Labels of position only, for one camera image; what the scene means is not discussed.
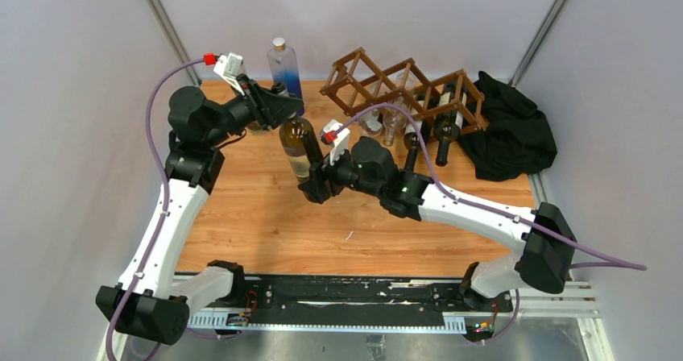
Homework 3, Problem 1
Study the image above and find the brown wooden wine rack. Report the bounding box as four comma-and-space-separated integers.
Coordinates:
320, 48, 487, 135

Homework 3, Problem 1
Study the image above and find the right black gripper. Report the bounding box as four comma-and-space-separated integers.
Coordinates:
299, 140, 383, 204

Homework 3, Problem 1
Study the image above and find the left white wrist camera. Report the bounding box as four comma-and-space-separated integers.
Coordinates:
213, 52, 244, 94

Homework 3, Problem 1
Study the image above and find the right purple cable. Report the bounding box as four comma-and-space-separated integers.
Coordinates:
324, 102, 648, 343

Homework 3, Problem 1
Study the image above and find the blue square glass bottle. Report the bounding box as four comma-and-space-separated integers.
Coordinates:
267, 37, 303, 99

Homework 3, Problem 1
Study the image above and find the olive green wine bottle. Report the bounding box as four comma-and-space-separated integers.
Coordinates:
279, 112, 324, 183

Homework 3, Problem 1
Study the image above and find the clear bottle black cap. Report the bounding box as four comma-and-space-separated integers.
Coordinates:
357, 109, 383, 138

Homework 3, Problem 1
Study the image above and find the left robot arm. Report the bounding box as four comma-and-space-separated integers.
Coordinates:
95, 76, 304, 345

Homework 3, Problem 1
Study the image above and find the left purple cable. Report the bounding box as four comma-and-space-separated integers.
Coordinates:
104, 52, 241, 361

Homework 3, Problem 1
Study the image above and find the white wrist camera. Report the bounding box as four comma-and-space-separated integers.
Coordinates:
213, 52, 244, 94
320, 119, 350, 166

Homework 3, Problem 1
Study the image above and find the clear glass bottle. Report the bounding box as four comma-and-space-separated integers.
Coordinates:
383, 71, 418, 147

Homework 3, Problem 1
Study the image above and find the dark wine bottle left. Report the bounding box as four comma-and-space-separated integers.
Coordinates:
403, 120, 432, 171

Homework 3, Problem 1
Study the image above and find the purple cable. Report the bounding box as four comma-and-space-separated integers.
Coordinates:
104, 52, 241, 361
324, 102, 648, 343

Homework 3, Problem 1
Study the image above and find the black cloth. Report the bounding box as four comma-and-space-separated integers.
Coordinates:
458, 71, 557, 181

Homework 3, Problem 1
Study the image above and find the dark wine bottle right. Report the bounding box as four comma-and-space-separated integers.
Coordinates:
433, 84, 464, 167

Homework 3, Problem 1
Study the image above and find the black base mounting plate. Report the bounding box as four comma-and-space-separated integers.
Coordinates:
194, 274, 515, 330

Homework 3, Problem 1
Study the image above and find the clear bottle black label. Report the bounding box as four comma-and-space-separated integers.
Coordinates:
246, 122, 269, 136

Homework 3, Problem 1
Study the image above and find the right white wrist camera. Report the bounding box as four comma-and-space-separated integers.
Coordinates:
320, 119, 350, 166

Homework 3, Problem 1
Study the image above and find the dark wine bottle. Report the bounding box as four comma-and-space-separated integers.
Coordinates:
403, 120, 432, 171
433, 84, 464, 167

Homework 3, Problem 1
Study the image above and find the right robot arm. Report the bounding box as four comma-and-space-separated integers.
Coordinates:
298, 137, 576, 311

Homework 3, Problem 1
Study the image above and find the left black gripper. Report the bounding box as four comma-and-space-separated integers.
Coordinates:
204, 74, 303, 147

